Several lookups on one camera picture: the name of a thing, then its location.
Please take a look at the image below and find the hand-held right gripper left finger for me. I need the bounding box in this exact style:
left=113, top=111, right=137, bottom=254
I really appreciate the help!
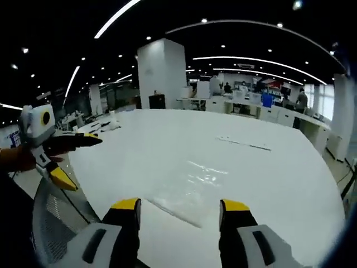
left=74, top=197, right=143, bottom=268

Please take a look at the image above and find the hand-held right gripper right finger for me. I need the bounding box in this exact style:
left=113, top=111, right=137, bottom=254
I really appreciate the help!
left=218, top=198, right=297, bottom=268

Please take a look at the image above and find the clear plastic resealable bag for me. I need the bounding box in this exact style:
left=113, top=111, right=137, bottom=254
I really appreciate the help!
left=147, top=160, right=233, bottom=228

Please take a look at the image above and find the person's left hand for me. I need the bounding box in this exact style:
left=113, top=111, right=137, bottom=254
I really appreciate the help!
left=18, top=143, right=65, bottom=172

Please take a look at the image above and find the white crumpled object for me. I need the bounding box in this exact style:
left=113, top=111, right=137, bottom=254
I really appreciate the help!
left=107, top=109, right=123, bottom=131

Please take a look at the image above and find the grey mesh office chair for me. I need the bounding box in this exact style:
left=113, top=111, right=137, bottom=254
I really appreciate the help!
left=30, top=175, right=113, bottom=266

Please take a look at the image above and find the person's dark clothing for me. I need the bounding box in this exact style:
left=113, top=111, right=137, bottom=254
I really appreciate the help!
left=0, top=167, right=38, bottom=253

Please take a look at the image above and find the black chair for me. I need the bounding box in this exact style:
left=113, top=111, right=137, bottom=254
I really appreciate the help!
left=148, top=94, right=166, bottom=110

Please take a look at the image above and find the clear plastic strip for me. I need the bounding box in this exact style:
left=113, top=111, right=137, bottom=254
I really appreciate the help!
left=215, top=135, right=272, bottom=152

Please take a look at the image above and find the white office desk row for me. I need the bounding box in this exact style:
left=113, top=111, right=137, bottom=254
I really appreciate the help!
left=175, top=95, right=332, bottom=157

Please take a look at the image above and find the straight ceiling light strip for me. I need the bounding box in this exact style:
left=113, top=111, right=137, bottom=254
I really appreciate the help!
left=94, top=0, right=142, bottom=40

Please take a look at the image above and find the curved ceiling light strip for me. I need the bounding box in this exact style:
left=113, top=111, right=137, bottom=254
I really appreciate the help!
left=192, top=56, right=327, bottom=85

